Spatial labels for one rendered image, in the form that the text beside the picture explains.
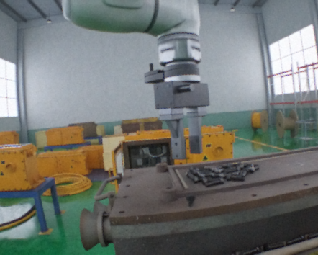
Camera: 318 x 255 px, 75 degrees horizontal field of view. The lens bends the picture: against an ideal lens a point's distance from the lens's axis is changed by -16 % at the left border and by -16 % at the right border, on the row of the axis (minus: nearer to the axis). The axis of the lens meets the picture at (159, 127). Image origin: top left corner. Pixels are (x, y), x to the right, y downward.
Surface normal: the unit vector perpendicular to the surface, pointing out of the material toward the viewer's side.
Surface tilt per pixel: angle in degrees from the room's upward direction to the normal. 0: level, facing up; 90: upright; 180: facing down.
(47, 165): 90
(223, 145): 90
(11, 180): 90
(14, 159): 90
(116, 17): 139
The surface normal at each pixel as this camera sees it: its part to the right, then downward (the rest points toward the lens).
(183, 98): 0.74, -0.02
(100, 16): 0.32, 0.79
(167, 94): -0.66, 0.11
